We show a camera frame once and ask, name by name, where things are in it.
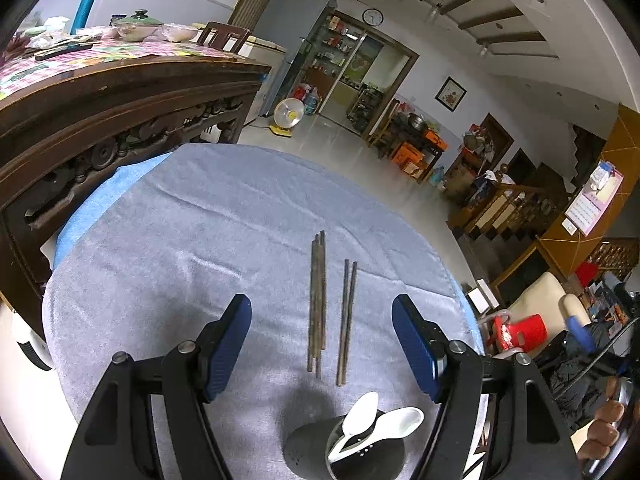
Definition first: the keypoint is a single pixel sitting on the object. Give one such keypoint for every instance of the black jacket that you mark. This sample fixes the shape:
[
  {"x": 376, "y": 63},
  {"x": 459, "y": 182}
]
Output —
[{"x": 565, "y": 357}]

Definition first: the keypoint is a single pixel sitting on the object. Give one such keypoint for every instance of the framed picture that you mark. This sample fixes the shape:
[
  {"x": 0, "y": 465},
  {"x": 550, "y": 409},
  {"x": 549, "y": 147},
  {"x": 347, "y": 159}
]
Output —
[{"x": 450, "y": 94}]

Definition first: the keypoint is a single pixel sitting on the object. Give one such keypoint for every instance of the grey refrigerator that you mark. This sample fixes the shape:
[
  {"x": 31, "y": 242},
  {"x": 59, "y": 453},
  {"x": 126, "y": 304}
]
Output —
[{"x": 290, "y": 24}]

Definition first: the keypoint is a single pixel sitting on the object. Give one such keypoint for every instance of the orange crate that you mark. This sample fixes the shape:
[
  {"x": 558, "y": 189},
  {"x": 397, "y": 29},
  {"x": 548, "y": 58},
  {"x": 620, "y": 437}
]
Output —
[{"x": 423, "y": 150}]

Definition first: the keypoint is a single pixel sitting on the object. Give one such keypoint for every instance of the black utensil holder cup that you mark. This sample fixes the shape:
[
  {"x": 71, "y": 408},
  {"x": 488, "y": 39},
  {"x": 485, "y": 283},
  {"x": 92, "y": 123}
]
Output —
[{"x": 306, "y": 454}]

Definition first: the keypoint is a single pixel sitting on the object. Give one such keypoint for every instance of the white plastic spoon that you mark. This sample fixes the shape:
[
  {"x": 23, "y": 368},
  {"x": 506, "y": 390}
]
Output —
[
  {"x": 393, "y": 425},
  {"x": 357, "y": 421}
]

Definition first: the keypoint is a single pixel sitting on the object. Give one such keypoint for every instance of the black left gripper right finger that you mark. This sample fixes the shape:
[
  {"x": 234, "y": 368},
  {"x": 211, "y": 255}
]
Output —
[{"x": 527, "y": 439}]

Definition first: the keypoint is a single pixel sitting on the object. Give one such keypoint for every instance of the cream armchair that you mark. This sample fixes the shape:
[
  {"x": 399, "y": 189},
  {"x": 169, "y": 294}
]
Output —
[{"x": 546, "y": 297}]

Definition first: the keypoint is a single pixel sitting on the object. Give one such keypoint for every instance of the person's hand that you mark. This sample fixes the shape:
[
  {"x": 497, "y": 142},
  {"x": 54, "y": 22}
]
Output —
[{"x": 602, "y": 433}]

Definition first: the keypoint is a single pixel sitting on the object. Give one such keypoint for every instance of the green lidded bowl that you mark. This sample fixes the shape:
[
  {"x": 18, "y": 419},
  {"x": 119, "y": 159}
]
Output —
[{"x": 137, "y": 27}]

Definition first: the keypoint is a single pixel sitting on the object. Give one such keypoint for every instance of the red plastic stool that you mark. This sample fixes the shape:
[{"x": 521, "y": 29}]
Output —
[{"x": 527, "y": 334}]

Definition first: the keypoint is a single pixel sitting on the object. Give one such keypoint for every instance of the wooden chair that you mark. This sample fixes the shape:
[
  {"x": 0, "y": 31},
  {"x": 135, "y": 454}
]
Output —
[{"x": 216, "y": 36}]

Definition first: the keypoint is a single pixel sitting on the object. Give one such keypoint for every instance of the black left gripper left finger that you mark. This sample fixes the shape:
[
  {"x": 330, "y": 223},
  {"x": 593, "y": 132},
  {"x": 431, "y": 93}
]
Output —
[{"x": 115, "y": 438}]

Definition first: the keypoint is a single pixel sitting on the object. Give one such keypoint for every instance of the grey table cloth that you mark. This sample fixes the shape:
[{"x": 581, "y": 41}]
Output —
[{"x": 215, "y": 220}]

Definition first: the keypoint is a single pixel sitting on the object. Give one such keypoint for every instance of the wall calendar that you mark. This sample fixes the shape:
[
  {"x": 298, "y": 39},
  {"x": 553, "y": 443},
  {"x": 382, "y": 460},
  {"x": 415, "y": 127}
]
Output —
[{"x": 592, "y": 200}]

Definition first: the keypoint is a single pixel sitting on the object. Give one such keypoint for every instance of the carved wooden table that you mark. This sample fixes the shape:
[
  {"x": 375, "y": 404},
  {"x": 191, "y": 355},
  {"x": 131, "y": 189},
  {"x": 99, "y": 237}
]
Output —
[{"x": 64, "y": 136}]

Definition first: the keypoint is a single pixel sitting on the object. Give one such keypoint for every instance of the wall clock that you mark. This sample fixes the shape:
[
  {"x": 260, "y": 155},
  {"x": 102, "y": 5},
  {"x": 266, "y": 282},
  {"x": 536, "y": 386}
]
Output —
[{"x": 372, "y": 17}]

